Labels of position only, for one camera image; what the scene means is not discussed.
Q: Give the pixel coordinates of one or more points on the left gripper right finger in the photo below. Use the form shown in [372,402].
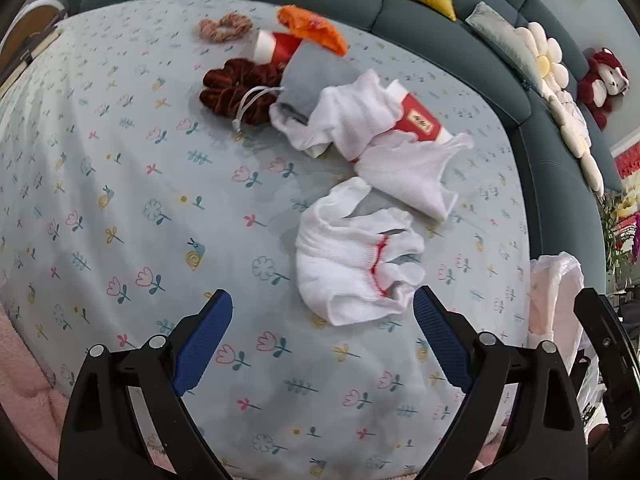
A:
[543,439]

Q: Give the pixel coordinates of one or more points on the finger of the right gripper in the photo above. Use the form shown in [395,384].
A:
[618,366]

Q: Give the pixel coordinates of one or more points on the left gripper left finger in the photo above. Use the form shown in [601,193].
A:
[101,437]

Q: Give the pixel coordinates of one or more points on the white knit glove red trim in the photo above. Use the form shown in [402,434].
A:
[347,267]

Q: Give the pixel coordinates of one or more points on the red white paper cup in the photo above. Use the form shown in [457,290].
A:
[416,118]
[269,47]

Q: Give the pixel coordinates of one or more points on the orange wrapper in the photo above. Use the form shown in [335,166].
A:
[307,25]

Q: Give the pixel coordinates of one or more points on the pink fluffy rug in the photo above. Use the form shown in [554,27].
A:
[35,408]

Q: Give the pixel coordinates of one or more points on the dark green sectional sofa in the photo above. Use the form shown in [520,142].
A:
[562,212]

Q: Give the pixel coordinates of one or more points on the potted flowers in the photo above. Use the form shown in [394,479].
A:
[621,236]

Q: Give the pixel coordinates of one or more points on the red white teddy bear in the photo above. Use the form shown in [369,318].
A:
[603,86]

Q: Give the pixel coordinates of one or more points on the white flower plush cushion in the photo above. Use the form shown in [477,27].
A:
[551,75]

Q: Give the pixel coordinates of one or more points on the light blue cushion right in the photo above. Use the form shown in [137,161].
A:
[502,37]

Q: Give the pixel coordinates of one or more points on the white knit glove on cup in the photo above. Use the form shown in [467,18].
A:
[347,116]

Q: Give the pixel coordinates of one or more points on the dark red velvet scrunchie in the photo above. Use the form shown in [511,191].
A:
[225,87]

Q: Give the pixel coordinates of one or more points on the book on table edge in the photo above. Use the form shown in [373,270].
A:
[25,60]

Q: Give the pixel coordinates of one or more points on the round wooden side table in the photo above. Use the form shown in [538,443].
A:
[32,19]

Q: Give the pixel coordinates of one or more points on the pink brown scrunchie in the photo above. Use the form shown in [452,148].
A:
[231,26]

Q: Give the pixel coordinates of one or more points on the grey drawstring pouch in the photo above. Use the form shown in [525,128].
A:
[310,70]

